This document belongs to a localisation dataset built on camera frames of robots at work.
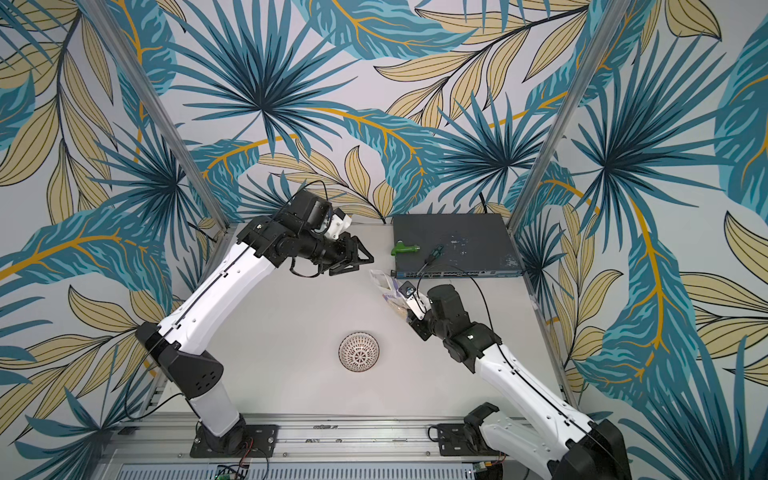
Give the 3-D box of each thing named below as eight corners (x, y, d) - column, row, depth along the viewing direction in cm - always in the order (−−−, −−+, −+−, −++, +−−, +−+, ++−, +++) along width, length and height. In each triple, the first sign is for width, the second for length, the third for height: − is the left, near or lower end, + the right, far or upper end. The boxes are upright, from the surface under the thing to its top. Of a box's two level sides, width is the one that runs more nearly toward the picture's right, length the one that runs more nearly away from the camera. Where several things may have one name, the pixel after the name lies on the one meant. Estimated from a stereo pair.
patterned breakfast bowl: (334, 357, 88) (332, 351, 84) (356, 331, 93) (355, 324, 90) (362, 380, 84) (361, 374, 81) (384, 351, 90) (384, 345, 86)
